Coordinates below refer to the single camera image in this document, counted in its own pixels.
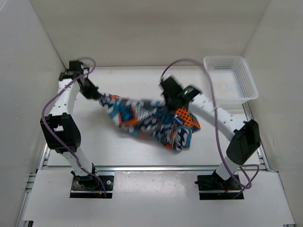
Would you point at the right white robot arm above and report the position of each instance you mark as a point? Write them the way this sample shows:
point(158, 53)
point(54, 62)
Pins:
point(236, 139)

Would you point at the left aluminium side rail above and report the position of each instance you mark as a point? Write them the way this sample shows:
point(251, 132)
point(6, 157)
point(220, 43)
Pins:
point(32, 176)

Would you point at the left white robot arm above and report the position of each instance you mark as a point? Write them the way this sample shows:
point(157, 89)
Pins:
point(59, 128)

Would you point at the colourful patterned shorts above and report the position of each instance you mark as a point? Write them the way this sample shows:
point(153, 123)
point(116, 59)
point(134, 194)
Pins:
point(151, 118)

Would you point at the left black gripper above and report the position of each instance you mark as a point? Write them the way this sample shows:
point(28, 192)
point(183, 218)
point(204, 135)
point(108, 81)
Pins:
point(93, 94)

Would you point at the white perforated plastic basket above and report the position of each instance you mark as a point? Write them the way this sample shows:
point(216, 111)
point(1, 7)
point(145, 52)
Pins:
point(232, 81)

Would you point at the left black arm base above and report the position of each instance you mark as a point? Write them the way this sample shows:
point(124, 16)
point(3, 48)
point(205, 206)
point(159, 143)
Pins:
point(89, 187)

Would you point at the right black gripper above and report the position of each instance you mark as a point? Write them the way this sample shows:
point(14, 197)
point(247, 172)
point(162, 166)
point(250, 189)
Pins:
point(165, 97)

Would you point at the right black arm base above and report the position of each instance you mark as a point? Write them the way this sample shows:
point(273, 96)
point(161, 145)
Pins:
point(211, 188)

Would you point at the aluminium side rail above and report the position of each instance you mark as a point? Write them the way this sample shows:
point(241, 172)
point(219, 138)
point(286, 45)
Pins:
point(264, 164)
point(32, 176)

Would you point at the aluminium front rail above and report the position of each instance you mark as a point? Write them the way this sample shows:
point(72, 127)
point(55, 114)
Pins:
point(152, 168)

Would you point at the right aluminium side rail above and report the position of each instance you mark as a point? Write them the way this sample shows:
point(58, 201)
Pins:
point(264, 164)

